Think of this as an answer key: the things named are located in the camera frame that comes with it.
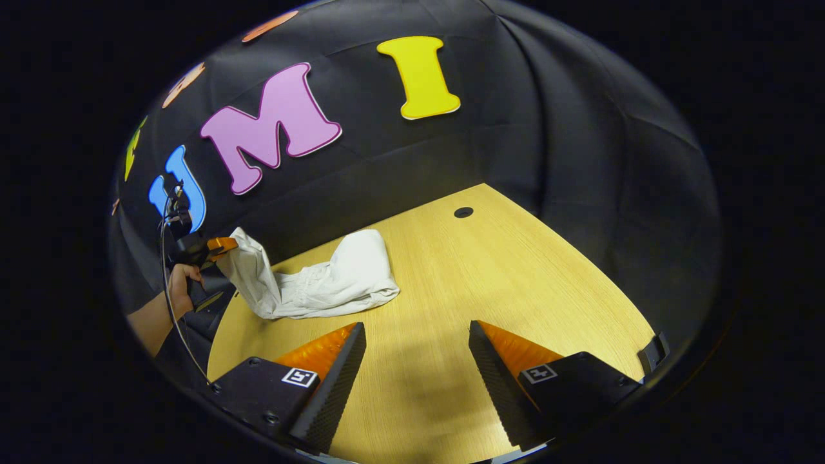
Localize thin black cable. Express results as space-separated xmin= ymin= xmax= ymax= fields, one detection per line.
xmin=159 ymin=193 xmax=212 ymax=387

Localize white jeans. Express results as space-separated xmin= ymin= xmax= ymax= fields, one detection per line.
xmin=216 ymin=227 xmax=400 ymax=320

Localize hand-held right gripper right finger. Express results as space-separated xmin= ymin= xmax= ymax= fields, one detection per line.
xmin=469 ymin=320 xmax=645 ymax=450

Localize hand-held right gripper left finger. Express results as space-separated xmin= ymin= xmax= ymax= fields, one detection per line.
xmin=209 ymin=322 xmax=367 ymax=454

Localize black backdrop cloth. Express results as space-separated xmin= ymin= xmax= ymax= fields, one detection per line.
xmin=110 ymin=0 xmax=721 ymax=387

